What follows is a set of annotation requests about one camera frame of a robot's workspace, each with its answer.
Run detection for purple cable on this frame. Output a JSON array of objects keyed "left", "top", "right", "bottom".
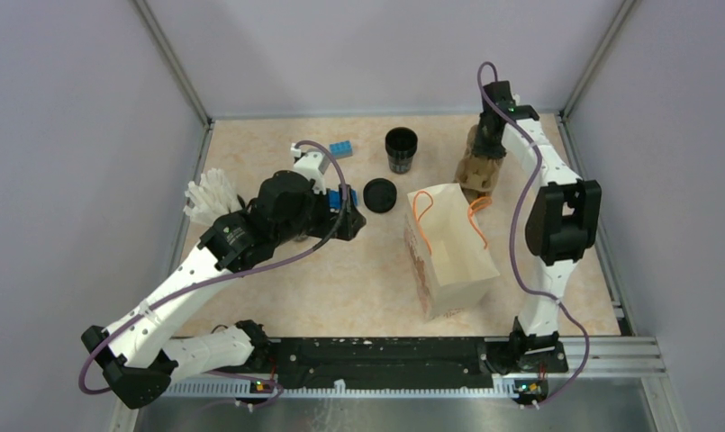
[
  {"left": 78, "top": 139, "right": 350, "bottom": 396},
  {"left": 476, "top": 61, "right": 591, "bottom": 410}
]

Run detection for blue toy car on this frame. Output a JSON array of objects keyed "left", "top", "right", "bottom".
[{"left": 327, "top": 189, "right": 358, "bottom": 212}]

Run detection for white straws bundle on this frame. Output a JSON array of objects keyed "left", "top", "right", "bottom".
[{"left": 183, "top": 168, "right": 245, "bottom": 227}]

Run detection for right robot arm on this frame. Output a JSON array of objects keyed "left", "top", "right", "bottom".
[{"left": 475, "top": 81, "right": 602, "bottom": 371}]

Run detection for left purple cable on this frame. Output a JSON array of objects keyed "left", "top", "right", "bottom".
[{"left": 78, "top": 139, "right": 350, "bottom": 396}]

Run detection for black cup lid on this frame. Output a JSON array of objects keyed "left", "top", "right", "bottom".
[{"left": 363, "top": 178, "right": 397, "bottom": 214}]

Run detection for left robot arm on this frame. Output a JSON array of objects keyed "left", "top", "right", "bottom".
[{"left": 81, "top": 170, "right": 366, "bottom": 410}]

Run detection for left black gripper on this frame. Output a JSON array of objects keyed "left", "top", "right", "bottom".
[{"left": 275, "top": 183, "right": 366, "bottom": 246}]

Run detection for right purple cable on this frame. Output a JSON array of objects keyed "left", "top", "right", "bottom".
[{"left": 476, "top": 61, "right": 591, "bottom": 410}]

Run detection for blue toy brick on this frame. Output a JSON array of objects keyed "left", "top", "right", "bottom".
[{"left": 329, "top": 140, "right": 354, "bottom": 159}]

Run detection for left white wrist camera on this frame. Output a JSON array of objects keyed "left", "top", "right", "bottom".
[{"left": 290, "top": 143, "right": 331, "bottom": 195}]

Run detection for brown cardboard cup carrier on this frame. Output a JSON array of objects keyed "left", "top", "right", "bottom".
[{"left": 454, "top": 124, "right": 504, "bottom": 202}]

